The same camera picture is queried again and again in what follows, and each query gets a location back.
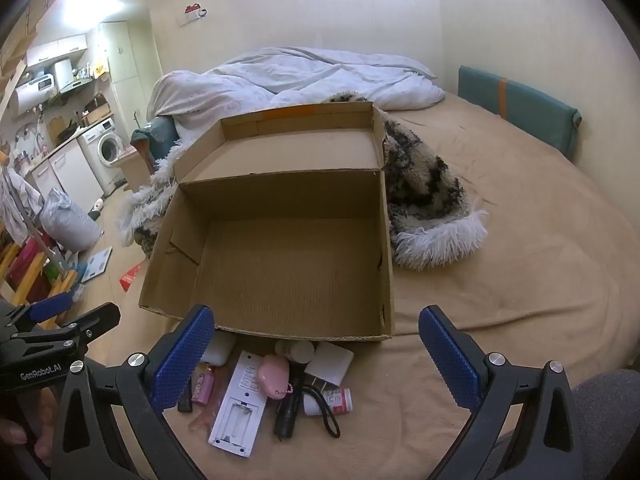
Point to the white water heater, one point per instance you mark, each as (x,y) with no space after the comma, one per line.
(32,94)

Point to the small white bottle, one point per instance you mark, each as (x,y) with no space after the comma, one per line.
(296,351)

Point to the person's grey clad leg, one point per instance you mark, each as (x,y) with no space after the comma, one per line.
(605,420)

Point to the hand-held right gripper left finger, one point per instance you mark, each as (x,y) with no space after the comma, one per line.
(182,360)

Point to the grey plastic bag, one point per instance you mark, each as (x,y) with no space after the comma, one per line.
(67,222)

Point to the white wall boiler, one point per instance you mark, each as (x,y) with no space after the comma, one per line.
(62,74)

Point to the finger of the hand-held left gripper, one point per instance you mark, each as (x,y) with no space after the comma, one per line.
(50,306)
(97,319)

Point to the white earbuds case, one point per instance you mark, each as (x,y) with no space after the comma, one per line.
(221,351)

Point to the yellow wooden rack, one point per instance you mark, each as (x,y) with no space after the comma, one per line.
(32,277)

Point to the small pink bottle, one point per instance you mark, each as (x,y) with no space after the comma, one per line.
(204,387)

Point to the red suitcase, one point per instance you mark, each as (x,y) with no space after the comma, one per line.
(24,261)

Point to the black and white shaggy blanket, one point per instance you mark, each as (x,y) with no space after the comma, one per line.
(425,200)

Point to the translucent pink hair clip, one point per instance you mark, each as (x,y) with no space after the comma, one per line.
(199,424)

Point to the tall cream wardrobe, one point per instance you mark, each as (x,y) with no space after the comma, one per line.
(125,65)

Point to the brown cardboard carton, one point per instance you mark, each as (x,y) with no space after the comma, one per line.
(96,111)

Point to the cardboard box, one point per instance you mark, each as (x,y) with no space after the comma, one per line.
(285,260)

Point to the white duvet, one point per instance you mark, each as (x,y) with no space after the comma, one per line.
(300,77)

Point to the white pill bottle red label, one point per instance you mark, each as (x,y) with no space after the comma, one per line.
(335,401)

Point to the white power adapter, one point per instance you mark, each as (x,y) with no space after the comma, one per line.
(330,360)

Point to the white hanging clothes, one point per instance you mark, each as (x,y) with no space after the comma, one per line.
(15,200)

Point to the person's left hand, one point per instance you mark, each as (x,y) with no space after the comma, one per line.
(47,425)

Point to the white floor cabinet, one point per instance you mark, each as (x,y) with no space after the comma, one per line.
(70,170)

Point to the white remote control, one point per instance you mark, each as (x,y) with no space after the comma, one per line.
(235,420)

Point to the red packet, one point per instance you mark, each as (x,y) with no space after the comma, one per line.
(131,276)

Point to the beige bedside table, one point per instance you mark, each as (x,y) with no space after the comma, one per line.
(132,165)

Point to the grey bathroom scale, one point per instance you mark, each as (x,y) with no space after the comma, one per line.
(97,265)

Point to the pink oval case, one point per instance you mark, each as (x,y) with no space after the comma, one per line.
(274,377)

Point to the white wall cabinets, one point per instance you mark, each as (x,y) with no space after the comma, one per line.
(55,49)

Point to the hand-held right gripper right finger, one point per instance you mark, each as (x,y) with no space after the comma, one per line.
(447,360)

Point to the white washing machine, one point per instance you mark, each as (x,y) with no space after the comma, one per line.
(107,147)

